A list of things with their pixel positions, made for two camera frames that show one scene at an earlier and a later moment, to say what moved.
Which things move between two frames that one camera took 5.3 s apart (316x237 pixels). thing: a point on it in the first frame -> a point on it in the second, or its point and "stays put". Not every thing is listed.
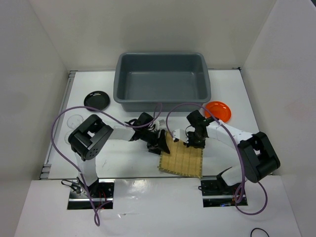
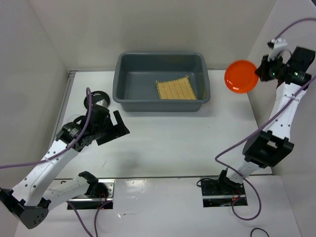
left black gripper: (162, 142) -> (122, 130)
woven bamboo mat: (181, 160) -> (179, 88)
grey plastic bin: (143, 80) stays put
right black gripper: (201, 145) -> (261, 70)
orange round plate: (220, 110) -> (240, 76)
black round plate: (97, 99) stays put
